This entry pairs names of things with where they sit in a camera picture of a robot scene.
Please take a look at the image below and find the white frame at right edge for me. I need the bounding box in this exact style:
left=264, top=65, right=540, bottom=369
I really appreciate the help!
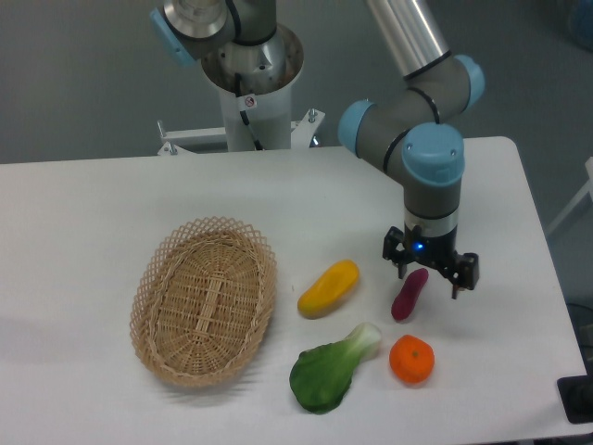
left=545, top=157, right=592, bottom=237

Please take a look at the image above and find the purple sweet potato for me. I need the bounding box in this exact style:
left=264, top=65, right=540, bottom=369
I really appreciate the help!
left=391, top=268, right=429, bottom=322

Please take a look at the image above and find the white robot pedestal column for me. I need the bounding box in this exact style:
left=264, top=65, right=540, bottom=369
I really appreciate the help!
left=201, top=24, right=304, bottom=140

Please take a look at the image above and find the green bok choy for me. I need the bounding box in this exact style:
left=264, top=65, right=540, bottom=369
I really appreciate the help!
left=289, top=323, right=382, bottom=414

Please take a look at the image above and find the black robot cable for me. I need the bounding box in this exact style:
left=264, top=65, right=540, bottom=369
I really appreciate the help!
left=233, top=73, right=264, bottom=152

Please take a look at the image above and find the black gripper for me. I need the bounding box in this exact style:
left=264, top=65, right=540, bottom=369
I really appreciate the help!
left=382, top=210, right=479, bottom=299

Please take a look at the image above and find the black device at table edge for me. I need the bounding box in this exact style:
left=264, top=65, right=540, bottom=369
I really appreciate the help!
left=557, top=375, right=592, bottom=425

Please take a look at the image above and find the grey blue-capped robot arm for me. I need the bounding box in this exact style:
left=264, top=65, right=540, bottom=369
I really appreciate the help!
left=150, top=1, right=485, bottom=291

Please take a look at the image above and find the oval woven wicker basket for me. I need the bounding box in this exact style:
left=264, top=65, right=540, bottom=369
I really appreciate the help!
left=130, top=217, right=277, bottom=388

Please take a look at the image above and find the white metal base frame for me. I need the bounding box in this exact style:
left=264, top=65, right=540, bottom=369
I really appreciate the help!
left=157, top=108, right=326, bottom=156

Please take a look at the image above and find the orange tangerine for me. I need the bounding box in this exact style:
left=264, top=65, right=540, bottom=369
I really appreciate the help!
left=389, top=335, right=435, bottom=385

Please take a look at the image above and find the yellow mango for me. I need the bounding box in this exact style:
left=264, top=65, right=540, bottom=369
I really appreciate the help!
left=297, top=260, right=360, bottom=319

